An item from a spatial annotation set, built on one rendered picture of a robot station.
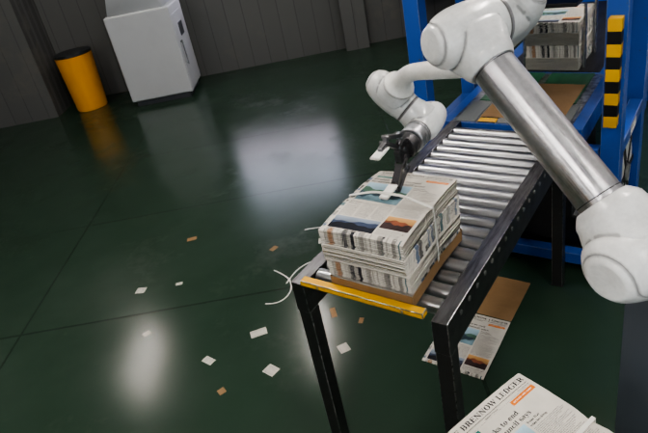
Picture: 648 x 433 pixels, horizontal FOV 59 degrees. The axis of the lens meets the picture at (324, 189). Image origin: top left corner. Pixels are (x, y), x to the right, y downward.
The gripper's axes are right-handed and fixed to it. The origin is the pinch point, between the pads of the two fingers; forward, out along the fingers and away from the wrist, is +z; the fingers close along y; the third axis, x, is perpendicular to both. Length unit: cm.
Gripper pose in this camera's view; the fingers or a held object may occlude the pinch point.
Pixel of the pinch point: (380, 176)
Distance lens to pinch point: 170.3
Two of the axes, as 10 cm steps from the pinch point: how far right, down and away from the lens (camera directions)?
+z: -5.3, 5.7, -6.3
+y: 2.4, 8.1, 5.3
